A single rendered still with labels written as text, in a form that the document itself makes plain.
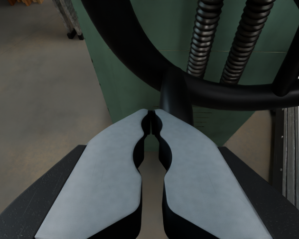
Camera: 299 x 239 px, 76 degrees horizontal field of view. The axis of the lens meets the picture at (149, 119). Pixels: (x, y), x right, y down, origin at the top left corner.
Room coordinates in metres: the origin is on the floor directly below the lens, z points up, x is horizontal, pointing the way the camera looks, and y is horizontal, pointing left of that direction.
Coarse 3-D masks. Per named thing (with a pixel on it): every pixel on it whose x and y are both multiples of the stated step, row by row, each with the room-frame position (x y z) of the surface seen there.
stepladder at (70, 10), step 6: (54, 0) 1.06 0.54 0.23; (66, 0) 1.07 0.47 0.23; (60, 6) 1.08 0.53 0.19; (66, 6) 1.05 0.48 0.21; (72, 6) 1.09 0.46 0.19; (60, 12) 1.06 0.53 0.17; (66, 12) 1.05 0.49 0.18; (72, 12) 1.07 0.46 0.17; (66, 18) 1.08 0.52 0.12; (72, 18) 1.04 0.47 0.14; (66, 24) 1.06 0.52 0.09; (78, 24) 1.07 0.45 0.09; (72, 30) 1.08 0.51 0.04; (78, 30) 1.04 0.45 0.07; (72, 36) 1.05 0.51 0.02; (78, 36) 1.04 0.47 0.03
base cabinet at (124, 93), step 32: (160, 0) 0.30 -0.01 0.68; (192, 0) 0.30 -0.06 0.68; (224, 0) 0.30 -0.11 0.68; (288, 0) 0.30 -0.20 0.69; (96, 32) 0.29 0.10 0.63; (160, 32) 0.30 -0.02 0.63; (192, 32) 0.30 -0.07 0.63; (224, 32) 0.30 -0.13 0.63; (288, 32) 0.30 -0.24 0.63; (96, 64) 0.29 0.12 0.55; (224, 64) 0.30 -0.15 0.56; (256, 64) 0.30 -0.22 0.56; (128, 96) 0.29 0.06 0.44; (224, 128) 0.30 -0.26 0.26
